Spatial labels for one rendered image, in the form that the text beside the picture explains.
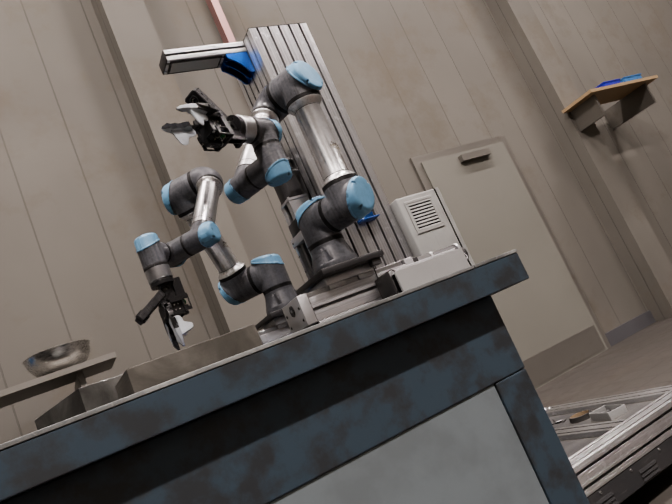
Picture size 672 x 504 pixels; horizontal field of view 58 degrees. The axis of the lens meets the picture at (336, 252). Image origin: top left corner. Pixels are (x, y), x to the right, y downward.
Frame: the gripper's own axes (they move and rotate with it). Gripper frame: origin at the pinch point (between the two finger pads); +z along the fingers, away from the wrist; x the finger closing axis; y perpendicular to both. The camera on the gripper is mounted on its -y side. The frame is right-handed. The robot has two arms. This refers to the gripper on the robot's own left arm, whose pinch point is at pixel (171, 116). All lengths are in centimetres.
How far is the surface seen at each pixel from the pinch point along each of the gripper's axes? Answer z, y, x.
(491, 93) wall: -490, -123, 48
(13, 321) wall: -81, -68, 255
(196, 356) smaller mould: 39, 63, -16
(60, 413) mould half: 36, 53, 29
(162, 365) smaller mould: 44, 62, -14
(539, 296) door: -426, 68, 100
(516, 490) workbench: 38, 97, -50
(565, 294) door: -452, 78, 88
